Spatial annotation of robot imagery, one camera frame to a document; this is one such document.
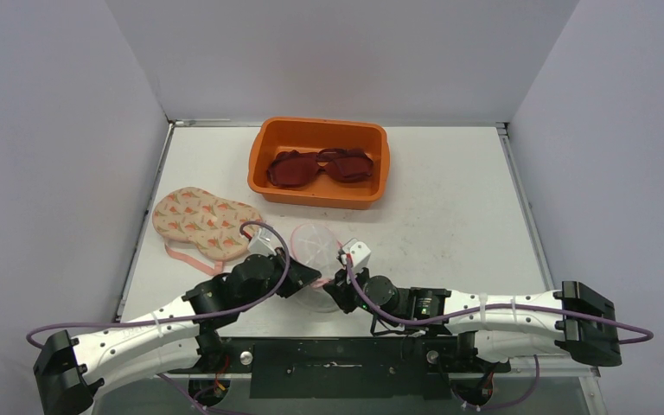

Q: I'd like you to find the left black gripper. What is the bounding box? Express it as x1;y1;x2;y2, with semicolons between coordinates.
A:
239;246;320;312

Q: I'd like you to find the white mesh laundry bag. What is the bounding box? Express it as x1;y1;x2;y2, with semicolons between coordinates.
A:
290;223;342;313

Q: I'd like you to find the orange plastic tub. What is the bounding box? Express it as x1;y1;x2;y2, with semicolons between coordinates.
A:
247;117;391;210

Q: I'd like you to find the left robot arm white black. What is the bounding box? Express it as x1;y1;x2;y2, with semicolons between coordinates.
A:
33;248;321;414

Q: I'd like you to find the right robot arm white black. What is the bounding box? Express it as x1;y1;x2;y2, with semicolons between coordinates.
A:
323;268;623;371

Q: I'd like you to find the dark red bra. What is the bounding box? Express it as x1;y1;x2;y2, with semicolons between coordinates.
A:
266;148;374;188

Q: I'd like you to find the floral padded bra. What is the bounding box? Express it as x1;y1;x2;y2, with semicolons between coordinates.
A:
151;187;262;277

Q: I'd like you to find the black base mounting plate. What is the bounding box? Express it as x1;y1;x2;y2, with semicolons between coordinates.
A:
184;336;511;399

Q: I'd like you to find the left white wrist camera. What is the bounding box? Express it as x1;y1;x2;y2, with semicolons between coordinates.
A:
247;227;275;256

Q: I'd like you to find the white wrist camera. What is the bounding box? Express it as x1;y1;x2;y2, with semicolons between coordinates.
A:
247;227;275;256
338;238;372;273

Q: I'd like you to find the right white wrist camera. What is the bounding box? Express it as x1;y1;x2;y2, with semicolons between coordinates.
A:
338;238;372;273

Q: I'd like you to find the aluminium front rail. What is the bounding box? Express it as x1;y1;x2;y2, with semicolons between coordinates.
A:
86;336;599;380

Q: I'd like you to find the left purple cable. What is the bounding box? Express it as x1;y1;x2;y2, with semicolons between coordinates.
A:
25;220;293;415

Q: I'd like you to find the purple cable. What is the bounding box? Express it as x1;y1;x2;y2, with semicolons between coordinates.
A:
343;263;655;412
25;220;293;415

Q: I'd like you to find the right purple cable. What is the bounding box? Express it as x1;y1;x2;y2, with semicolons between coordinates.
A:
343;263;655;412

